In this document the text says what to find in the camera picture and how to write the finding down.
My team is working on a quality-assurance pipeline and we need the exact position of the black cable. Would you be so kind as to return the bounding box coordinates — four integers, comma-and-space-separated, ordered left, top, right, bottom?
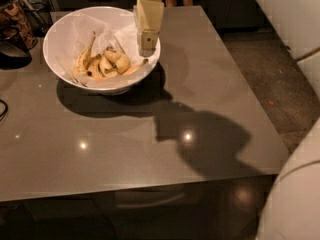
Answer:
0, 98, 9, 122

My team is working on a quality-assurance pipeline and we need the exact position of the black wire rack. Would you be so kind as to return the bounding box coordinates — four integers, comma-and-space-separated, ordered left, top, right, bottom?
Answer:
21, 0, 53, 37

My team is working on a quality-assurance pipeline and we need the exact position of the white bowl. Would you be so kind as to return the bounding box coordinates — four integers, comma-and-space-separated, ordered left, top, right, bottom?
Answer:
43, 6, 161, 95

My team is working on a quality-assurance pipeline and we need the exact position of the dark cabinet with handle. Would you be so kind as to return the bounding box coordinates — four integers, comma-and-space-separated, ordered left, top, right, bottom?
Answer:
0, 176, 274, 240

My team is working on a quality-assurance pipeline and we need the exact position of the patterned jar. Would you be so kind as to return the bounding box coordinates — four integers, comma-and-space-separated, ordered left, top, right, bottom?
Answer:
0, 0, 37, 49

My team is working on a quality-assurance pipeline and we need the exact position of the banana at bowl left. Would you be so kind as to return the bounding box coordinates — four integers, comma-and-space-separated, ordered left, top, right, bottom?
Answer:
72, 32, 96, 78

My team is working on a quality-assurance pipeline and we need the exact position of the black kettle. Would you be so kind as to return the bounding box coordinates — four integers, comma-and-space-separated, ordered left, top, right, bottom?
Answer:
0, 26, 32, 69

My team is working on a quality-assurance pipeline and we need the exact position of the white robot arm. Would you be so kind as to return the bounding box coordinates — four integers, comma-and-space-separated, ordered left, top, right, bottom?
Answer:
119, 0, 319, 240

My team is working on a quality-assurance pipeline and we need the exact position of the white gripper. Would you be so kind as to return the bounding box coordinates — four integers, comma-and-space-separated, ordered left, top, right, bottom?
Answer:
133, 0, 164, 57

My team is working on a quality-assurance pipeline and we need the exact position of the banana in bowl middle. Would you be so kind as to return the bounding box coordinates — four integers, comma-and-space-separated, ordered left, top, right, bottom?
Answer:
87, 55, 118, 81

